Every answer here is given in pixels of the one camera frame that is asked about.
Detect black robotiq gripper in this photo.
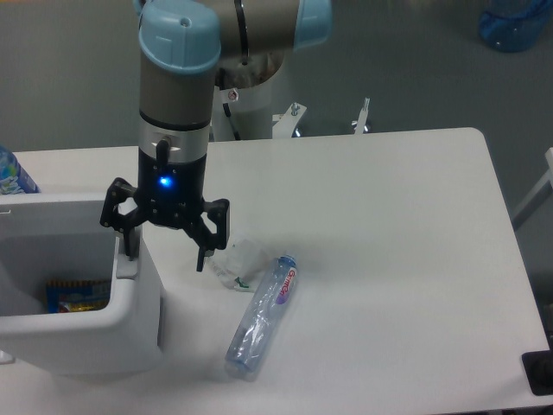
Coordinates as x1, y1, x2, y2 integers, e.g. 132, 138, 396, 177
99, 150, 230, 272

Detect white push-lid trash can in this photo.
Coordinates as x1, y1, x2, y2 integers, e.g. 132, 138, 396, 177
1, 193, 164, 374

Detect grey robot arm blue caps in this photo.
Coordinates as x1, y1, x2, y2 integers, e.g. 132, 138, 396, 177
100, 1, 333, 261

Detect crumpled white plastic wrapper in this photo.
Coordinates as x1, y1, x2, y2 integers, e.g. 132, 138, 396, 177
206, 233, 270, 292

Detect blue snack packet in bin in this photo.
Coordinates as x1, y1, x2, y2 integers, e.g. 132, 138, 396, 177
46, 279, 111, 314

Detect blue labelled bottle left edge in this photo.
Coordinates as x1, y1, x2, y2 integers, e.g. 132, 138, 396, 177
1, 146, 41, 195

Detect clear plastic water bottle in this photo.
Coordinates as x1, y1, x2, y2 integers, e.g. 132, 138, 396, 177
225, 252, 299, 380

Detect blue water jug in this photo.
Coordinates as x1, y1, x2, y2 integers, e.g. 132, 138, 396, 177
478, 1, 552, 53

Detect black device table corner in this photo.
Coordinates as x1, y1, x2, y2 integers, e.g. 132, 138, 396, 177
522, 350, 552, 396

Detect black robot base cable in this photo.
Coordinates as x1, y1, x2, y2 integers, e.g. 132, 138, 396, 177
221, 99, 242, 141

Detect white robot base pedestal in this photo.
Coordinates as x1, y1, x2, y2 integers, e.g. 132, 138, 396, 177
211, 51, 284, 142

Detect middle table clamp bracket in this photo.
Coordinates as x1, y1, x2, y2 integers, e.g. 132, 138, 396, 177
272, 102, 308, 138

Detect white frame right edge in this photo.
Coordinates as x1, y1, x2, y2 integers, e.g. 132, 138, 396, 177
511, 148, 552, 232

